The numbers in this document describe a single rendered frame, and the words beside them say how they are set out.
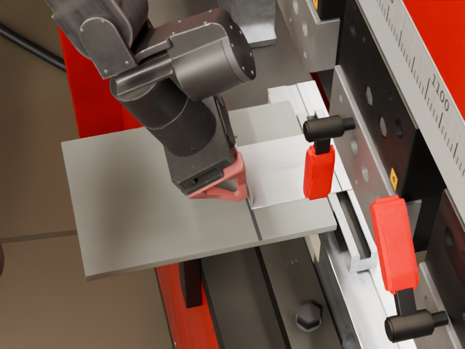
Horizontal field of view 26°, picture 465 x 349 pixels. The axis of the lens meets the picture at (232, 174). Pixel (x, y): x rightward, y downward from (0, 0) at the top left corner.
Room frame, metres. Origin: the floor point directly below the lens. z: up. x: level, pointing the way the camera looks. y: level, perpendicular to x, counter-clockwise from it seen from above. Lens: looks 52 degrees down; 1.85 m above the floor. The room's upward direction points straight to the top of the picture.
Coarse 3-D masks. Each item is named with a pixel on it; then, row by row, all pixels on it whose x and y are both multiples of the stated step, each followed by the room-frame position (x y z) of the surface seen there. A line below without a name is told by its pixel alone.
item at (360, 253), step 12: (348, 192) 0.64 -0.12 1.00; (348, 204) 0.63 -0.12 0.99; (336, 216) 0.61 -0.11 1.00; (348, 216) 0.62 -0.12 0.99; (360, 216) 0.61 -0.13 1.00; (336, 228) 0.61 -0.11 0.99; (348, 228) 0.60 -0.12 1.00; (360, 228) 0.60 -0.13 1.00; (348, 240) 0.58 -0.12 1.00; (360, 240) 0.59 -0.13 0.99; (372, 240) 0.58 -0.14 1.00; (348, 252) 0.57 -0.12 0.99; (360, 252) 0.57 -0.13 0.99; (372, 252) 0.57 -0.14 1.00; (348, 264) 0.57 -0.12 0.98; (360, 264) 0.56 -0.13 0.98; (372, 264) 0.57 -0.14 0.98
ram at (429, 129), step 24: (360, 0) 0.56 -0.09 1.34; (408, 0) 0.49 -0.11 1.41; (432, 0) 0.46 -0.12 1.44; (456, 0) 0.43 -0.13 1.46; (384, 24) 0.52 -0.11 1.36; (432, 24) 0.45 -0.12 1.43; (456, 24) 0.42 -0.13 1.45; (384, 48) 0.51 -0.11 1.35; (432, 48) 0.44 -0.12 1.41; (456, 48) 0.42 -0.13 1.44; (408, 72) 0.47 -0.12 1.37; (456, 72) 0.41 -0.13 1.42; (408, 96) 0.46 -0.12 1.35; (456, 96) 0.41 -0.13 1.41; (432, 120) 0.43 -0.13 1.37; (432, 144) 0.42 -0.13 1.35; (456, 168) 0.39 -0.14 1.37; (456, 192) 0.38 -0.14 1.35
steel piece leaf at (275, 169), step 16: (256, 144) 0.71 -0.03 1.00; (272, 144) 0.71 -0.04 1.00; (288, 144) 0.71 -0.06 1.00; (304, 144) 0.71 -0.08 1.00; (256, 160) 0.69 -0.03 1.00; (272, 160) 0.69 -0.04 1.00; (288, 160) 0.69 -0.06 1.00; (304, 160) 0.69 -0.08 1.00; (256, 176) 0.66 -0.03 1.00; (272, 176) 0.66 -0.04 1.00; (288, 176) 0.66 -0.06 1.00; (256, 192) 0.64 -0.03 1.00; (272, 192) 0.64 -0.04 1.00; (288, 192) 0.64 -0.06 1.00; (336, 192) 0.64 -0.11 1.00
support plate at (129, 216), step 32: (256, 128) 0.73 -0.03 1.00; (288, 128) 0.73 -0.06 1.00; (64, 160) 0.69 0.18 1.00; (96, 160) 0.69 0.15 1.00; (128, 160) 0.69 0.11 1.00; (160, 160) 0.69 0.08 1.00; (96, 192) 0.64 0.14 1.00; (128, 192) 0.64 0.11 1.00; (160, 192) 0.64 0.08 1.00; (96, 224) 0.60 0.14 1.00; (128, 224) 0.60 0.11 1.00; (160, 224) 0.60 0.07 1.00; (192, 224) 0.60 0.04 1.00; (224, 224) 0.60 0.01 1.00; (288, 224) 0.60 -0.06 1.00; (320, 224) 0.60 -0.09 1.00; (96, 256) 0.56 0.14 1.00; (128, 256) 0.56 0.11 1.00; (160, 256) 0.56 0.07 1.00; (192, 256) 0.56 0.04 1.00
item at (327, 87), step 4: (320, 72) 0.71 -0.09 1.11; (324, 72) 0.70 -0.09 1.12; (328, 72) 0.69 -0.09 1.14; (320, 76) 0.71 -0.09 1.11; (324, 76) 0.70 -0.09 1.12; (328, 76) 0.69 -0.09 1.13; (320, 80) 0.71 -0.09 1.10; (324, 80) 0.70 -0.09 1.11; (328, 80) 0.69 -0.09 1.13; (332, 80) 0.68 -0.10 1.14; (324, 84) 0.70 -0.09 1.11; (328, 84) 0.69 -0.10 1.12; (324, 88) 0.70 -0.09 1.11; (328, 88) 0.68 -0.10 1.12; (328, 92) 0.68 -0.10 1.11; (328, 96) 0.68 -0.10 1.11
